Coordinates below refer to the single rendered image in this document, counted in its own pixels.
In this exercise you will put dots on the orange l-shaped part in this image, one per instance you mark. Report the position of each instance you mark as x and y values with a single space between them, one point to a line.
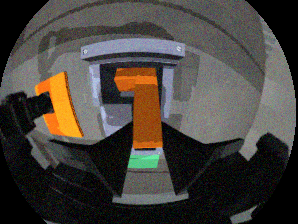
146 115

